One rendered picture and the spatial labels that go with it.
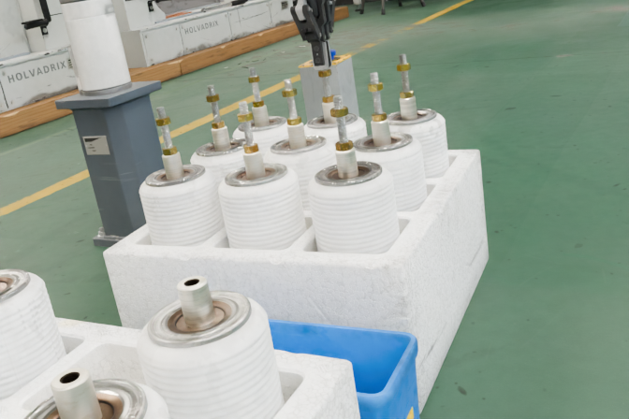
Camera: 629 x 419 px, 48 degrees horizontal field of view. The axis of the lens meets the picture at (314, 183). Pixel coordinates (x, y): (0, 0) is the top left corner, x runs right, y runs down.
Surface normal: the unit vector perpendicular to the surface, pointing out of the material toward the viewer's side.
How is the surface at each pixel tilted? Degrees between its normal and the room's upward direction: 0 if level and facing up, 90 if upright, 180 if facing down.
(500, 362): 0
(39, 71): 90
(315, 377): 0
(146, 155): 90
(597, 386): 0
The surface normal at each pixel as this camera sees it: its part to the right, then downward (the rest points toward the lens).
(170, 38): 0.87, 0.02
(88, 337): -0.15, -0.94
